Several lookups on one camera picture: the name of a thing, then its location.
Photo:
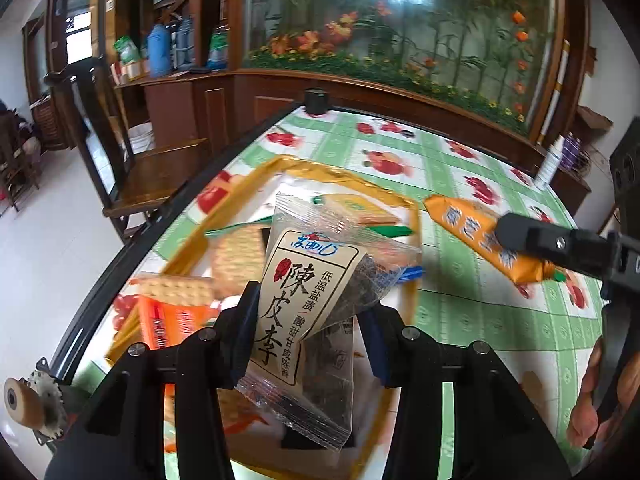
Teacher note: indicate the dark wooden chair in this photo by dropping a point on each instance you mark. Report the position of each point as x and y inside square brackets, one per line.
[150, 175]

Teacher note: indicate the wooden side cabinet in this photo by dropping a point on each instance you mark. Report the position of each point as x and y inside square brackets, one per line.
[170, 105]

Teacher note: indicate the white tray with yellow rim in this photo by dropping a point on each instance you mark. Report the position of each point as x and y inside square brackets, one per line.
[330, 175]

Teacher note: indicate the clear dried plum packet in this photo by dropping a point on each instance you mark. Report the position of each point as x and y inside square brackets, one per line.
[300, 300]

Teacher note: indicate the long orange snack packet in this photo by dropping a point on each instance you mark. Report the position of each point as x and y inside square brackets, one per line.
[465, 222]

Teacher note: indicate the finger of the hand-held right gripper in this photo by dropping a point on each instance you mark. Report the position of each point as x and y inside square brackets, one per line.
[550, 245]

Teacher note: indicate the small green-label cracker packet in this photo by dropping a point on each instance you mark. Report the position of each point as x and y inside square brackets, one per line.
[360, 210]

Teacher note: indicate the white spray bottle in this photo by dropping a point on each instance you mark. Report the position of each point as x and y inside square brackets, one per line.
[549, 165]

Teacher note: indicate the brown cardboard box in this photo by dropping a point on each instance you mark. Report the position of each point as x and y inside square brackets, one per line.
[594, 119]

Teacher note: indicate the tan roller with gear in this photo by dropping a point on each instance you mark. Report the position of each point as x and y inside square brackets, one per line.
[22, 405]

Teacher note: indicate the floral glass screen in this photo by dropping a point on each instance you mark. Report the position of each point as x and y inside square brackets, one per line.
[400, 25]

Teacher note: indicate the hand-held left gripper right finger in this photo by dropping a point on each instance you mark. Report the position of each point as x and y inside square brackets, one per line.
[375, 345]

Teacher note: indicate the green snack bag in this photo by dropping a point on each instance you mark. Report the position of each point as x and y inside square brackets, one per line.
[126, 50]

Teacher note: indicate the wicker drawer cabinet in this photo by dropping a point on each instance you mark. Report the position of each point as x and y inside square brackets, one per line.
[50, 125]

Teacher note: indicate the black round table object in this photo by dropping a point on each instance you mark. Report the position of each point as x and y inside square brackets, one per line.
[316, 101]

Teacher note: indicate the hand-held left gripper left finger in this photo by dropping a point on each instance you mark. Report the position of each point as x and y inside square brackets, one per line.
[240, 340]

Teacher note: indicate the green-label water bottle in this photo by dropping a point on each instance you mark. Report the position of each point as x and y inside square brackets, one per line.
[218, 47]

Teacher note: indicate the clear water bottles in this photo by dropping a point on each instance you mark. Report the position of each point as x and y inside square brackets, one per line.
[184, 45]

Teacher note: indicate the green-wrapped sandwich cracker packet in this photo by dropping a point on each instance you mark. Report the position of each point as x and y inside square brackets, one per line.
[235, 255]

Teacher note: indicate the person's right hand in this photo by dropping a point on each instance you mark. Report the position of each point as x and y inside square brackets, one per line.
[585, 410]

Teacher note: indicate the blue plastic jug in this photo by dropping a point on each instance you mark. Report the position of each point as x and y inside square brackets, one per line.
[157, 52]

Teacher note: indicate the blue-wrapped snack packet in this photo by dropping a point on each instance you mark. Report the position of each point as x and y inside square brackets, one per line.
[412, 274]

